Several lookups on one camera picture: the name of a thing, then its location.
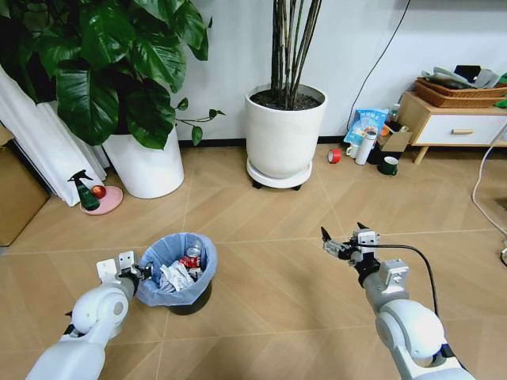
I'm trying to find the crumpled white paper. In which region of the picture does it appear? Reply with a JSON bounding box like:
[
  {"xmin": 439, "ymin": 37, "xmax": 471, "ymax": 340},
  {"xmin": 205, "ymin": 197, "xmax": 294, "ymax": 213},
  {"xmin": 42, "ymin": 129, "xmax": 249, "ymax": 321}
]
[{"xmin": 158, "ymin": 263, "xmax": 196, "ymax": 293}]

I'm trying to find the white wheeled pot stand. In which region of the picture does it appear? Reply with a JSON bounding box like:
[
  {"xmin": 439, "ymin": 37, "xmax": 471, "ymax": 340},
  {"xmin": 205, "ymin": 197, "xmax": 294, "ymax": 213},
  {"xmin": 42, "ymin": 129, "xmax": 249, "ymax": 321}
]
[{"xmin": 246, "ymin": 158, "xmax": 314, "ymax": 192}]

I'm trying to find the dark green mug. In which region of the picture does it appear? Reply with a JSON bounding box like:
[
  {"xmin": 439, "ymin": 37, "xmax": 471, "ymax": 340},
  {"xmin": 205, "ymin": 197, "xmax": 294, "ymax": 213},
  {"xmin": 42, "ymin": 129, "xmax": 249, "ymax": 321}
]
[{"xmin": 376, "ymin": 155, "xmax": 400, "ymax": 176}]

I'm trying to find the grey cloth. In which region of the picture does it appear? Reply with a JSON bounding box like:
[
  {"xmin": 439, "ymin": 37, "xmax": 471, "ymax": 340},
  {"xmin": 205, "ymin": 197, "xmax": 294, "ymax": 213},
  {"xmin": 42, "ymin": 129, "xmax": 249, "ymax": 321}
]
[{"xmin": 420, "ymin": 66, "xmax": 498, "ymax": 90}]

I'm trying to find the round white plant pot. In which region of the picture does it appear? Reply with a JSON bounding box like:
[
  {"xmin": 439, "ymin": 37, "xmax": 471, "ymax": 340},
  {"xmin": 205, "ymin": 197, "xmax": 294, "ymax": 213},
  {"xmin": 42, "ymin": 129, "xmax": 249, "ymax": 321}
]
[{"xmin": 244, "ymin": 83, "xmax": 330, "ymax": 180}]

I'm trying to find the blue snack bag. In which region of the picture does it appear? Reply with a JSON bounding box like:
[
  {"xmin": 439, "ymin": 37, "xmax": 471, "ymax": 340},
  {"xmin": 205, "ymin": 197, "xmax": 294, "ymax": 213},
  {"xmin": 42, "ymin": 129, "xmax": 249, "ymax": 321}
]
[{"xmin": 343, "ymin": 108, "xmax": 390, "ymax": 145}]

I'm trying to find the black trash bin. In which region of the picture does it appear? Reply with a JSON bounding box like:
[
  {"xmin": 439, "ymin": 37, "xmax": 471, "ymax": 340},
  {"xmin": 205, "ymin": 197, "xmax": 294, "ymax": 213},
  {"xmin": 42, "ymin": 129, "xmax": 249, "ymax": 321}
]
[{"xmin": 168, "ymin": 276, "xmax": 213, "ymax": 317}]

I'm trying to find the white folded curtain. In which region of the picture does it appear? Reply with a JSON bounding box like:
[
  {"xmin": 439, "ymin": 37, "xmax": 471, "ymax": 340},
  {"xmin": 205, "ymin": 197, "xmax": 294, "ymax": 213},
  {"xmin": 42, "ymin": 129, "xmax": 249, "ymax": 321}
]
[{"xmin": 0, "ymin": 63, "xmax": 111, "ymax": 208}]

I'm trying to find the red soda can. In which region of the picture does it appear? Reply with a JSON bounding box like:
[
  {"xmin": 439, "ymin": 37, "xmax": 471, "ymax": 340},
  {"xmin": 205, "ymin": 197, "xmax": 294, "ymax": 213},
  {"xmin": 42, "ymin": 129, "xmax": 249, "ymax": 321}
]
[{"xmin": 178, "ymin": 255, "xmax": 204, "ymax": 271}]

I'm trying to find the blue plastic bin liner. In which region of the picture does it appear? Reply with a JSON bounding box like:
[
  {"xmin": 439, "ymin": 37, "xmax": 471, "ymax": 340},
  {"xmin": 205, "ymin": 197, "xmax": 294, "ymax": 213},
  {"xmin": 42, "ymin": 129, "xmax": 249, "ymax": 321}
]
[{"xmin": 135, "ymin": 233, "xmax": 219, "ymax": 308}]

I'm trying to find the white floor cable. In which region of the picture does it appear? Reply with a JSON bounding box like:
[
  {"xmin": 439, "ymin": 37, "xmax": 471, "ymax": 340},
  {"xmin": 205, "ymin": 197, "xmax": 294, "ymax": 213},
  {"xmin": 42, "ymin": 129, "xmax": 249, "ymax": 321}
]
[{"xmin": 471, "ymin": 133, "xmax": 507, "ymax": 231}]

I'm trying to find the white thermos bottle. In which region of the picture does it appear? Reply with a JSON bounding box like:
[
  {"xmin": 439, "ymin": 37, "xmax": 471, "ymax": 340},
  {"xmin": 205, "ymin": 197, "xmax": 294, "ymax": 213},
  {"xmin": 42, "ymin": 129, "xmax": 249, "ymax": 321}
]
[{"xmin": 354, "ymin": 131, "xmax": 379, "ymax": 166}]

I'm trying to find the black flat device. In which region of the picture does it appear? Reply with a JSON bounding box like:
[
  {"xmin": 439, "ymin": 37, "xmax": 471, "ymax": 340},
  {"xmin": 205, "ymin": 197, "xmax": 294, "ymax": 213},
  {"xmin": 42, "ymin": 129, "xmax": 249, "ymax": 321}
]
[{"xmin": 453, "ymin": 64, "xmax": 483, "ymax": 83}]

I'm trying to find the dark green spray bottle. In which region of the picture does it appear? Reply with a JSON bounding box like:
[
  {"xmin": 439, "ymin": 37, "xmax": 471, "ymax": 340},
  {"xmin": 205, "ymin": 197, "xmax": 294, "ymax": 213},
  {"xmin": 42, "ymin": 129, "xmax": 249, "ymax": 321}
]
[{"xmin": 67, "ymin": 169, "xmax": 102, "ymax": 211}]

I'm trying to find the brown wicker basket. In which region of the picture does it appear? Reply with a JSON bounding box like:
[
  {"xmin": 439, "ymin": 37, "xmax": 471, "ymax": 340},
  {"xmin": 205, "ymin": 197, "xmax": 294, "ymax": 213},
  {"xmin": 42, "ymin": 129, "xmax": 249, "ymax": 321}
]
[{"xmin": 414, "ymin": 76, "xmax": 507, "ymax": 109}]

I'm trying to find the large-leaf green plant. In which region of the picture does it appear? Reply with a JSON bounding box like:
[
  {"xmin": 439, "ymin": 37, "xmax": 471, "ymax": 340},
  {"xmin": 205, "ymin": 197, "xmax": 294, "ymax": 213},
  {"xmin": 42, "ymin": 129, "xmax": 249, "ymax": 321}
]
[{"xmin": 0, "ymin": 0, "xmax": 227, "ymax": 151}]

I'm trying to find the black wall cable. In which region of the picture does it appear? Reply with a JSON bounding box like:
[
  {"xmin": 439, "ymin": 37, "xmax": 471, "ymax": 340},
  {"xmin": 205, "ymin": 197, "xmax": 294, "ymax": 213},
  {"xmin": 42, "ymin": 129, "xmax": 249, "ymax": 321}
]
[{"xmin": 343, "ymin": 0, "xmax": 410, "ymax": 135}]

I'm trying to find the tapered white plant pot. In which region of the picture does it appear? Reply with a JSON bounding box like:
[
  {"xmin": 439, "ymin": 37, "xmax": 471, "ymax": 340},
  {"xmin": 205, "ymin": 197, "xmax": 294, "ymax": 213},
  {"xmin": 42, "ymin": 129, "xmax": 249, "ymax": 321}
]
[{"xmin": 101, "ymin": 122, "xmax": 186, "ymax": 200}]

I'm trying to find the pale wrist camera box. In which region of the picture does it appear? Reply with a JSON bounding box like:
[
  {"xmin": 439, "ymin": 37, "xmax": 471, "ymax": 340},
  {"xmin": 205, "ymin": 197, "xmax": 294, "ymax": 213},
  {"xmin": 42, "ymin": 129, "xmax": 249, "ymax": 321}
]
[
  {"xmin": 117, "ymin": 251, "xmax": 137, "ymax": 272},
  {"xmin": 356, "ymin": 229, "xmax": 380, "ymax": 248}
]

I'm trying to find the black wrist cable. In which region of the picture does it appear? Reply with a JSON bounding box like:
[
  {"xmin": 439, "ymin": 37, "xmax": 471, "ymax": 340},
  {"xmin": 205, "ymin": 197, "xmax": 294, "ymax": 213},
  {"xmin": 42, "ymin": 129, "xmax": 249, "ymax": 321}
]
[{"xmin": 375, "ymin": 242, "xmax": 440, "ymax": 317}]

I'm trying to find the green cloth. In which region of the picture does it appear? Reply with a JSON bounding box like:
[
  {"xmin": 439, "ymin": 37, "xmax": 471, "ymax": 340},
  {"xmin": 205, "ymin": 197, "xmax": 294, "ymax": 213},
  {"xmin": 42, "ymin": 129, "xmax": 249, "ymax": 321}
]
[{"xmin": 493, "ymin": 70, "xmax": 507, "ymax": 108}]

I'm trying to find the pink round plate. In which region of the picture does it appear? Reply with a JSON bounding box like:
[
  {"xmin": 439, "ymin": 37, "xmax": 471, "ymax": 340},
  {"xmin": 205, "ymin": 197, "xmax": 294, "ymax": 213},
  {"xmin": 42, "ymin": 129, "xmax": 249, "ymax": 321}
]
[{"xmin": 82, "ymin": 186, "xmax": 125, "ymax": 216}]

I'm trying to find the large brown cardboard box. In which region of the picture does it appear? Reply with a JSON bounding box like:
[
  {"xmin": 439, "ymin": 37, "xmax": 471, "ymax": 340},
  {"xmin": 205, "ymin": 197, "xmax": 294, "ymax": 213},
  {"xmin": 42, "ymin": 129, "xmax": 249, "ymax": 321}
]
[{"xmin": 0, "ymin": 125, "xmax": 52, "ymax": 247}]

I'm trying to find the small open cardboard box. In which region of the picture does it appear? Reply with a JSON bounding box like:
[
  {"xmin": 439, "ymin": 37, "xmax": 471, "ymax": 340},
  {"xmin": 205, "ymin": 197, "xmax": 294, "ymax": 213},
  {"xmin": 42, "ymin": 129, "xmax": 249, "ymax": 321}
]
[{"xmin": 373, "ymin": 126, "xmax": 414, "ymax": 154}]

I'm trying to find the tall thin-stemmed plant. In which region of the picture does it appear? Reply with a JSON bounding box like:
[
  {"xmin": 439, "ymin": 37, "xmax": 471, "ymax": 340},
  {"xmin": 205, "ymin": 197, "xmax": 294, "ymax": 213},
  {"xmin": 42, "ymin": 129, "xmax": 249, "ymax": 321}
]
[{"xmin": 270, "ymin": 0, "xmax": 324, "ymax": 110}]

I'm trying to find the wooden cabinet with white drawer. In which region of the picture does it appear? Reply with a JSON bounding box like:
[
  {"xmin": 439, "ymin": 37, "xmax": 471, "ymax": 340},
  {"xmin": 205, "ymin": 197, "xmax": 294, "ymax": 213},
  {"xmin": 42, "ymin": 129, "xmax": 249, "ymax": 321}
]
[{"xmin": 397, "ymin": 90, "xmax": 507, "ymax": 165}]

